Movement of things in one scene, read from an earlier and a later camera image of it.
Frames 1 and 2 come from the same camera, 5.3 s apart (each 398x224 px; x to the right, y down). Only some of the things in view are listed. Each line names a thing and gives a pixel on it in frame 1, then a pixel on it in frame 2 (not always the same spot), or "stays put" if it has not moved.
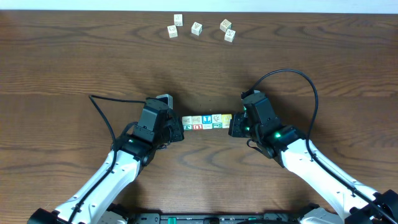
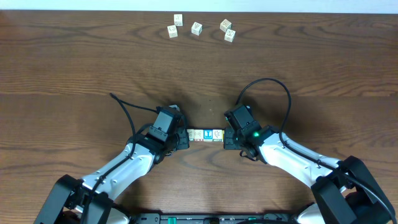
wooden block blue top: (206, 120) to (208, 135)
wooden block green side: (196, 28) stays put
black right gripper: (234, 130) to (228, 144)
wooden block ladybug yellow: (197, 122) to (198, 135)
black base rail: (254, 218) stays put
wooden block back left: (178, 20) stays put
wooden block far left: (172, 30) stays put
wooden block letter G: (187, 122) to (191, 132)
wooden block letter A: (216, 121) to (217, 135)
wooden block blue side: (230, 35) stays put
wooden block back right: (225, 25) stays put
